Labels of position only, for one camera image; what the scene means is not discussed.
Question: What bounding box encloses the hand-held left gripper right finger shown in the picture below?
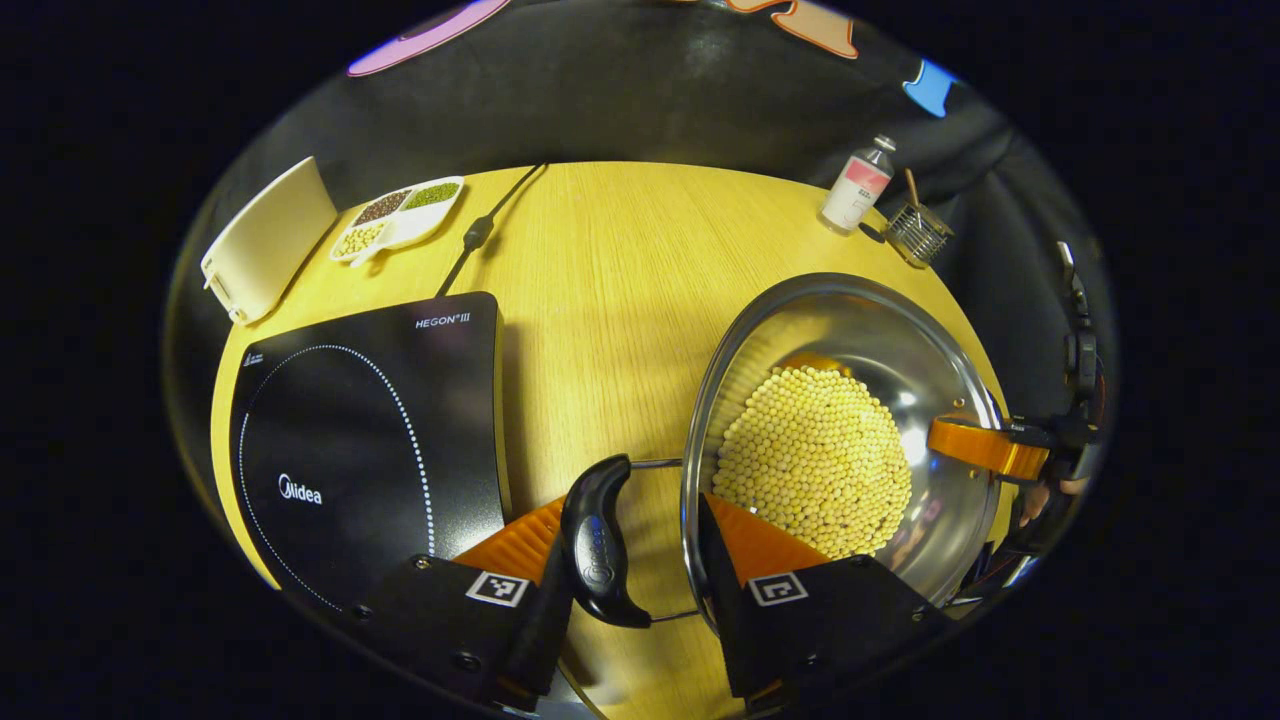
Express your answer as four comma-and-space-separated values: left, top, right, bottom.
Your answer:
695, 490, 956, 713

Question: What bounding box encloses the black induction cooktop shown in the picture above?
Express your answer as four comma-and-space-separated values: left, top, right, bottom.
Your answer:
228, 290, 511, 613

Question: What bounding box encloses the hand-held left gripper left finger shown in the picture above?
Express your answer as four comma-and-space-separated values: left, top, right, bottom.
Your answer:
345, 493, 579, 713

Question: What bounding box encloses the white kitchen appliance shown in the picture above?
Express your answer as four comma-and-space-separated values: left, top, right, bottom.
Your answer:
200, 155, 339, 326

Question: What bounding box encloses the clear bottle with pink label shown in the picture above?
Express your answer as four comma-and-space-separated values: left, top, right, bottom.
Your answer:
820, 135, 897, 236

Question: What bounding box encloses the metal wire basket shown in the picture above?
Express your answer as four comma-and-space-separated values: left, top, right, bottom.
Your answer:
885, 203, 954, 269

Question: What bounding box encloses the pile of soybeans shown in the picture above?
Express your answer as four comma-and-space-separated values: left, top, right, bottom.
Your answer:
712, 365, 913, 561

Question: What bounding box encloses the black power cable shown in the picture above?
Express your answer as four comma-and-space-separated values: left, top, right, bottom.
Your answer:
436, 163, 549, 298

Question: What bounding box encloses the steel pot with black handles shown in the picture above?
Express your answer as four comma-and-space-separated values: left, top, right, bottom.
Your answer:
560, 272, 1006, 631

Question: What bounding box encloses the white divided dish of beans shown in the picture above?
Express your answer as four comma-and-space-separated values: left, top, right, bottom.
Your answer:
328, 176, 466, 269

